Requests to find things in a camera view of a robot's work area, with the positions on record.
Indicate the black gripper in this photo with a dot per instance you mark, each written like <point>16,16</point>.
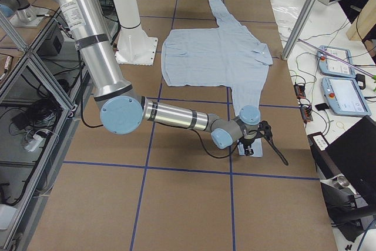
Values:
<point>248,143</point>

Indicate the light blue button shirt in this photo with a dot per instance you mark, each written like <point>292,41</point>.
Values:
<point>228,55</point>

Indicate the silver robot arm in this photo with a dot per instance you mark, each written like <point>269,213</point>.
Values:
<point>121,109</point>

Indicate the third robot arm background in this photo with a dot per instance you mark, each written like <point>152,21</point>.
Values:
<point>22,14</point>

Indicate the orange circuit board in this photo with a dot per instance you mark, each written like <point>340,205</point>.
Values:
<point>300,91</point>

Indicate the black monitor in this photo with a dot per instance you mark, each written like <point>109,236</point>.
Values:
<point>351,154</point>

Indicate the lower blue teach pendant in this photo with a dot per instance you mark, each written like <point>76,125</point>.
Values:
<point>344,97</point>

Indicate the reach grabber stick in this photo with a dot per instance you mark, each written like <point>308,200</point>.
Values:
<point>338,59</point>

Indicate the white power strip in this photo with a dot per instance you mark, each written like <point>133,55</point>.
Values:
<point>33,143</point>

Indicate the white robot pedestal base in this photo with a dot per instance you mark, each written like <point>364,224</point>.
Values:
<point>134,46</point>

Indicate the aluminium frame post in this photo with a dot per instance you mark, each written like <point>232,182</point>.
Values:
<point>298,28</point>

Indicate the aluminium frame rack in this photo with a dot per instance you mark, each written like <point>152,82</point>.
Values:
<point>40,93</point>

